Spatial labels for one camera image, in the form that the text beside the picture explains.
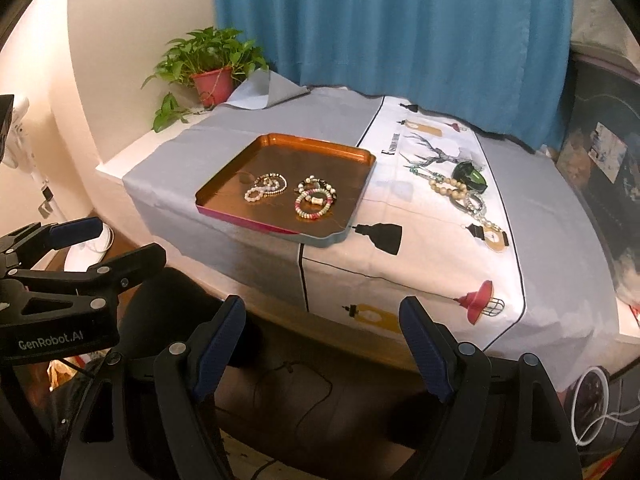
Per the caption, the green plant in red pot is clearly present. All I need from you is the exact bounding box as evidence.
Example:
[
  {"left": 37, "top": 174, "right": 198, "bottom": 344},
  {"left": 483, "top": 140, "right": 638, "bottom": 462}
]
[{"left": 141, "top": 26, "right": 271, "bottom": 133}]

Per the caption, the crystal chain bracelet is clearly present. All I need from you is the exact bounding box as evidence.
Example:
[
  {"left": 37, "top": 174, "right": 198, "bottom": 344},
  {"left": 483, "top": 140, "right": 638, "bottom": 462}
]
[{"left": 467, "top": 210, "right": 502, "bottom": 235}]

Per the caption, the black and white bead bracelet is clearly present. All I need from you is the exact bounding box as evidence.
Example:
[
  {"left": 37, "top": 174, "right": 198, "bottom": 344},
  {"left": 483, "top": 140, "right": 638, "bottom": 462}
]
[{"left": 297, "top": 175, "right": 339, "bottom": 204}]

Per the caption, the lavender bead bracelet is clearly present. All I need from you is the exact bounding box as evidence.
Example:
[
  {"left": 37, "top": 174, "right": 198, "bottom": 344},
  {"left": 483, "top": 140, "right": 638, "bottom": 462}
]
[{"left": 254, "top": 173, "right": 290, "bottom": 197}]

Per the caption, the pink and white bead bracelet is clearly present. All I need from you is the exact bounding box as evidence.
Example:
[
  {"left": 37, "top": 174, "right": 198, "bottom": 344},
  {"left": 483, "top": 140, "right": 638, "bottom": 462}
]
[{"left": 294, "top": 191, "right": 334, "bottom": 221}]

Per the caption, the silver bangle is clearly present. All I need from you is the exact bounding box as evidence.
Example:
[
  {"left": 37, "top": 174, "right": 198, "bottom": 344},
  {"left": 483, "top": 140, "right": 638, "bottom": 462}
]
[{"left": 449, "top": 191, "right": 487, "bottom": 218}]

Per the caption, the dark cloth white swirl print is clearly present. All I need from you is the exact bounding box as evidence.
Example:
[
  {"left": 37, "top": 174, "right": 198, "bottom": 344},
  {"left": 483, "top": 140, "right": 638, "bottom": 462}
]
[{"left": 560, "top": 365, "right": 637, "bottom": 456}]

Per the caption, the white sticker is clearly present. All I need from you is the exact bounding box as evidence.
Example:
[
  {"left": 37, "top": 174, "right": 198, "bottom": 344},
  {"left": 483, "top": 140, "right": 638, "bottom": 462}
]
[{"left": 590, "top": 122, "right": 630, "bottom": 181}]

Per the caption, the blue curtain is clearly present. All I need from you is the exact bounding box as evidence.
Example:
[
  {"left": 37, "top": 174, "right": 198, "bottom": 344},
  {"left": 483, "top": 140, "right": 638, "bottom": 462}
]
[{"left": 212, "top": 0, "right": 573, "bottom": 148}]

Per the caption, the beige bedding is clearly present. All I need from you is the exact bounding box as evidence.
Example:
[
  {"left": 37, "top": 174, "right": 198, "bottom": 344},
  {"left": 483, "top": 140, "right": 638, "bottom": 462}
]
[{"left": 570, "top": 0, "right": 640, "bottom": 68}]

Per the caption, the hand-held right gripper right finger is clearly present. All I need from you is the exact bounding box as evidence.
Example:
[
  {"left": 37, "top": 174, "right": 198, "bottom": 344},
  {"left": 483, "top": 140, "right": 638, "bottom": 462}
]
[{"left": 398, "top": 296, "right": 583, "bottom": 480}]

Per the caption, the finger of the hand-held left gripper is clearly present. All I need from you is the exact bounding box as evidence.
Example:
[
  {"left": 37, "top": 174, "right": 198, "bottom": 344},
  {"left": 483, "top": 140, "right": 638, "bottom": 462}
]
[
  {"left": 0, "top": 216, "right": 104, "bottom": 271},
  {"left": 0, "top": 242, "right": 167, "bottom": 331}
]

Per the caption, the orange metal tray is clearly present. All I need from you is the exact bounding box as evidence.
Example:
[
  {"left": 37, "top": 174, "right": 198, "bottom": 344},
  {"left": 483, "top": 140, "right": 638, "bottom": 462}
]
[{"left": 195, "top": 133, "right": 377, "bottom": 250}]

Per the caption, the grey cloth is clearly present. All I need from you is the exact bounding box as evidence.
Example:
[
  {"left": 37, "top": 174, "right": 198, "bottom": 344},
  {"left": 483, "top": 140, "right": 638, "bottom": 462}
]
[{"left": 122, "top": 70, "right": 618, "bottom": 396}]

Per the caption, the teal bead necklace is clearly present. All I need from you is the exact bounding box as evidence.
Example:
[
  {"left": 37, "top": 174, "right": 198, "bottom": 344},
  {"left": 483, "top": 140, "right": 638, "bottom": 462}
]
[{"left": 407, "top": 162, "right": 446, "bottom": 186}]

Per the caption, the wooden bead bracelet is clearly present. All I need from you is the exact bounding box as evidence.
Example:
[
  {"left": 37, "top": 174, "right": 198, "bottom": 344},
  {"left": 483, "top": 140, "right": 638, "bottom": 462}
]
[{"left": 429, "top": 180, "right": 468, "bottom": 200}]

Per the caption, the white printed table runner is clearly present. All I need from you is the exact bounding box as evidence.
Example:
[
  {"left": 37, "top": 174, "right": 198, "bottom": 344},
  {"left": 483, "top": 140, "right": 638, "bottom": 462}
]
[{"left": 300, "top": 95, "right": 526, "bottom": 356}]

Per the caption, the thin black cord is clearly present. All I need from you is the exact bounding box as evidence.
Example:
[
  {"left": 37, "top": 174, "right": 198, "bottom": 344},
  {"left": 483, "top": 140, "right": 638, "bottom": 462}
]
[{"left": 252, "top": 360, "right": 333, "bottom": 423}]

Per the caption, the white standing fan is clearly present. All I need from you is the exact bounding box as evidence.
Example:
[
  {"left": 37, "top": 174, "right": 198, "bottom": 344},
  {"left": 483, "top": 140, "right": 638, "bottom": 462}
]
[{"left": 10, "top": 95, "right": 115, "bottom": 273}]

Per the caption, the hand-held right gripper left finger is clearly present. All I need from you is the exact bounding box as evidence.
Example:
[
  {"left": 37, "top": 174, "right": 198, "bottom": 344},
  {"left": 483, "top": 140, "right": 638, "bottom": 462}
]
[{"left": 60, "top": 295, "right": 248, "bottom": 480}]

